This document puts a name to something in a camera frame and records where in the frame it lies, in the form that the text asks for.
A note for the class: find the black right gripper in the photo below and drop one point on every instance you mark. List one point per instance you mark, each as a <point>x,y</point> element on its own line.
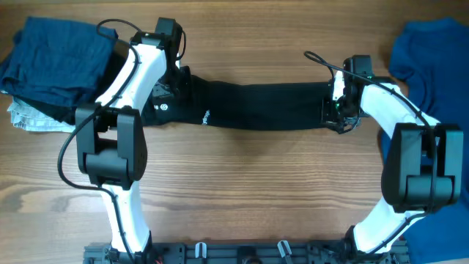
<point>329,118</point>

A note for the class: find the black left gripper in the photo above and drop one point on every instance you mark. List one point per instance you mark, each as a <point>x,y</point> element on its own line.
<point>186,83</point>

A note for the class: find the black t-shirt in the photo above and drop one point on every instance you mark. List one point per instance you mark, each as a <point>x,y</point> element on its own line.
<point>258,107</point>

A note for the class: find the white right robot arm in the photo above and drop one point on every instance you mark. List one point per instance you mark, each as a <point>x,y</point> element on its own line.
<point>423,168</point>

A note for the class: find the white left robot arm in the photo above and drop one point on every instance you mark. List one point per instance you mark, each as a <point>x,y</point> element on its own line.
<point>111,147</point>

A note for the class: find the folded black garment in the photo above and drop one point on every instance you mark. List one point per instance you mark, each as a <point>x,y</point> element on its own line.
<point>67,114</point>

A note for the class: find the folded navy blue garment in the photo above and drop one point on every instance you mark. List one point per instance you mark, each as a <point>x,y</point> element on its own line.
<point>56,61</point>

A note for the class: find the folded light grey garment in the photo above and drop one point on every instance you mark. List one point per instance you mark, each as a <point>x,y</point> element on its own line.
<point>25,117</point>

